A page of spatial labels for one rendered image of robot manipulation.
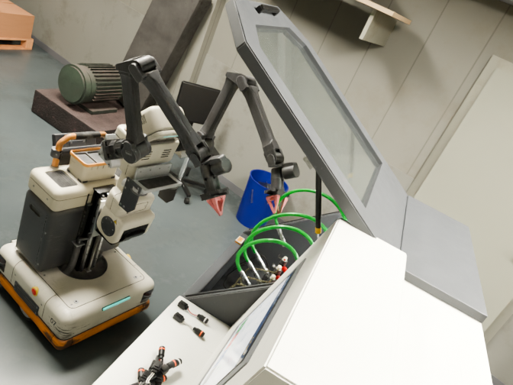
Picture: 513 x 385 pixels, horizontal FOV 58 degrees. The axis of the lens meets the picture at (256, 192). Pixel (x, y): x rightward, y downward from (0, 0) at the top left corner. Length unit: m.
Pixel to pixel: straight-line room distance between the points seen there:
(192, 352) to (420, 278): 0.74
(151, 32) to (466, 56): 2.85
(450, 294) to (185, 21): 3.72
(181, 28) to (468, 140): 2.72
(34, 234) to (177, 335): 1.25
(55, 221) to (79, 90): 2.32
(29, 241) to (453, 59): 3.13
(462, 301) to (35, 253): 2.03
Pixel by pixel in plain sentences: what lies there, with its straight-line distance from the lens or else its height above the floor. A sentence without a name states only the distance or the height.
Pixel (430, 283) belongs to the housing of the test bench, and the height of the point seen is 1.50.
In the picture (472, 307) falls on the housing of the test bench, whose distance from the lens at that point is 1.49.
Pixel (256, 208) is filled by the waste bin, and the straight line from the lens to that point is 4.15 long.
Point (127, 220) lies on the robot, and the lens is 2.32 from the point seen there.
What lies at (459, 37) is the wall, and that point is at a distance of 3.89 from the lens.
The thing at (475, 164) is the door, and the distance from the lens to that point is 3.81.
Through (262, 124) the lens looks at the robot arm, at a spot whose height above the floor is 1.50.
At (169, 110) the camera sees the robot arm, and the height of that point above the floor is 1.51.
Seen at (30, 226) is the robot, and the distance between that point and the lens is 2.63.
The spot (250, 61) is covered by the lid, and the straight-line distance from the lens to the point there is 1.35.
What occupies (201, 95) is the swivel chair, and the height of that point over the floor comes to 0.87.
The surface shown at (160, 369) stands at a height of 1.01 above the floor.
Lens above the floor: 2.09
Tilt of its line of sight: 25 degrees down
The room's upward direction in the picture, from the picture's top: 25 degrees clockwise
